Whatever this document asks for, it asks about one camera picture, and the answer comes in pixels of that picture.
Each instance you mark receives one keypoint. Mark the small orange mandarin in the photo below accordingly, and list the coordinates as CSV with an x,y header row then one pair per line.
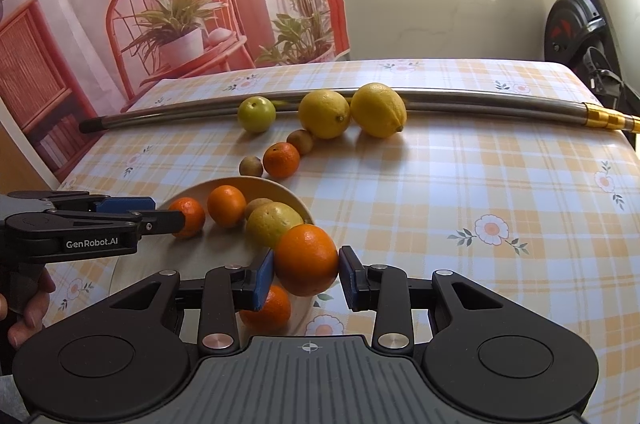
x,y
226,206
281,160
192,219
272,311

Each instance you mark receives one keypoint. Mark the person's left hand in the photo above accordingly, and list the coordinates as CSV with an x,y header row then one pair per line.
x,y
36,309

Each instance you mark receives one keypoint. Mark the pointed yellow lemon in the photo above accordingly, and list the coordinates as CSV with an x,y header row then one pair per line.
x,y
378,109

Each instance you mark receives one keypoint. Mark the long steel pole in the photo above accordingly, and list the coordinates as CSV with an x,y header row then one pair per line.
x,y
450,99

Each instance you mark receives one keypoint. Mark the small green fruit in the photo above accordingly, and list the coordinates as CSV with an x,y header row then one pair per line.
x,y
300,141

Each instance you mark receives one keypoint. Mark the black exercise bike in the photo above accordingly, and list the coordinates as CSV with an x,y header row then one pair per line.
x,y
570,23

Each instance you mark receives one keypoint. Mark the yellow plaid floral tablecloth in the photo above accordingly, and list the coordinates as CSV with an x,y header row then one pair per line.
x,y
450,204

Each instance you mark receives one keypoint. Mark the large orange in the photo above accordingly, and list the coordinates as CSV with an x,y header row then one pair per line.
x,y
306,260

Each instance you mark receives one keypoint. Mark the round green fruit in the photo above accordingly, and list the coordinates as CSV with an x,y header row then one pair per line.
x,y
256,114

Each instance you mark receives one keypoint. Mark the small brown longan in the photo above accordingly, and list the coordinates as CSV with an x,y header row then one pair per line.
x,y
256,205
251,166

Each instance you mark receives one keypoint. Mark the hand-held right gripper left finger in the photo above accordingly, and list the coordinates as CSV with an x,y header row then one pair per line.
x,y
263,284

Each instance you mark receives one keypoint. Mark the round yellow lemon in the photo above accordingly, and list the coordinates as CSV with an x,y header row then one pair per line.
x,y
324,113

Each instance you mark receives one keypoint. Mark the beige round plate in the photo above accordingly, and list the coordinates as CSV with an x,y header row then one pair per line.
x,y
200,251

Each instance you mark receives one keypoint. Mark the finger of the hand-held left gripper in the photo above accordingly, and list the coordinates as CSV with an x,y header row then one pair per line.
x,y
125,205
162,222

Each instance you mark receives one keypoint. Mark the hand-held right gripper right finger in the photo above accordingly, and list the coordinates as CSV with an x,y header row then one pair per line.
x,y
349,284

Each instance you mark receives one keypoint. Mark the greenish yellow lemon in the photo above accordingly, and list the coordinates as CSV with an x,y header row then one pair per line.
x,y
270,224

